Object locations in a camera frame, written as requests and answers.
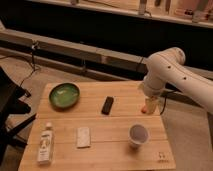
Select black chair frame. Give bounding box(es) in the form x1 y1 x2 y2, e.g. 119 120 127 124
0 66 35 164

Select green round bowl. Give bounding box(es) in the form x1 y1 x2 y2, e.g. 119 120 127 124
49 83 80 109

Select white paper cup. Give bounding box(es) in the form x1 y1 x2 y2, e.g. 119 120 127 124
128 124 149 148

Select orange carrot toy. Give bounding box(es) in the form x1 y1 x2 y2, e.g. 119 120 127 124
141 105 147 113

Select white plastic bottle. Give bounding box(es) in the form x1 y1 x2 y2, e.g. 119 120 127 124
37 122 54 165

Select black eraser block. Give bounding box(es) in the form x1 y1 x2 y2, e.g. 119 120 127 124
101 97 114 115

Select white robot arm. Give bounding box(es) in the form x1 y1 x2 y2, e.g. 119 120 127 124
142 47 213 114

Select black floor cable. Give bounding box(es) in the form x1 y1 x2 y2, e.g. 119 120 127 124
0 41 42 88

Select white folded cloth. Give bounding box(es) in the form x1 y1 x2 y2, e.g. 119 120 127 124
77 127 90 148

